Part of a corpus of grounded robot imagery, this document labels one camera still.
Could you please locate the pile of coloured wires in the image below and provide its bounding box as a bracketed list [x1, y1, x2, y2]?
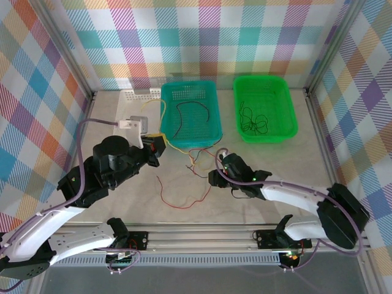
[185, 153, 215, 180]

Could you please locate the yellow wire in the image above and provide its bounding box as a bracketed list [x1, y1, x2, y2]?
[189, 151, 217, 172]
[140, 98, 203, 156]

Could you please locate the red wire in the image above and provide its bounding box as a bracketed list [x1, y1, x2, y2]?
[156, 175, 212, 210]
[187, 148, 223, 157]
[171, 102, 211, 138]

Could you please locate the black wire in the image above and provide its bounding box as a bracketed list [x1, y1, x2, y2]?
[238, 102, 269, 136]

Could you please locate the teal plastic basket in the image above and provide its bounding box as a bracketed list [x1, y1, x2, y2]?
[160, 81, 224, 148]

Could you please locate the white plastic basket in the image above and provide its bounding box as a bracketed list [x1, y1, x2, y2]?
[113, 88, 163, 135]

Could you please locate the green plastic basket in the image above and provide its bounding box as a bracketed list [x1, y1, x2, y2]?
[232, 75, 298, 144]

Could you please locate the small electronics board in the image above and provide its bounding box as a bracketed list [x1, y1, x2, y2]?
[105, 250, 137, 268]
[281, 249, 304, 267]

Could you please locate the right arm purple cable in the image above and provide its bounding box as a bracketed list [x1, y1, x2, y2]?
[214, 148, 365, 272]

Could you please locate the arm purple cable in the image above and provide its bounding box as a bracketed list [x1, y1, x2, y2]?
[0, 118, 143, 291]
[214, 148, 365, 272]

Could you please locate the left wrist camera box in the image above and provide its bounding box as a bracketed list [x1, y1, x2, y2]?
[118, 115, 150, 149]

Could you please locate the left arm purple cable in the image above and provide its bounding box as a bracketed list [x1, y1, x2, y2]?
[0, 118, 143, 291]

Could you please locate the aluminium table side rail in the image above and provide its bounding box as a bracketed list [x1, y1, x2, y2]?
[304, 88, 352, 190]
[53, 90, 97, 229]

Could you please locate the aluminium mounting rail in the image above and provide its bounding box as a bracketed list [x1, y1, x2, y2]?
[55, 225, 371, 255]

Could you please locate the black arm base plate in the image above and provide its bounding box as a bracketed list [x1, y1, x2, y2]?
[255, 228, 313, 249]
[105, 231, 149, 252]

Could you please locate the grey slotted cable duct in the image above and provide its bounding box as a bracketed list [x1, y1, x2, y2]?
[48, 255, 281, 266]

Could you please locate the aluminium frame post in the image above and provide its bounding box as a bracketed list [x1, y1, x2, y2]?
[30, 0, 96, 99]
[306, 0, 365, 92]

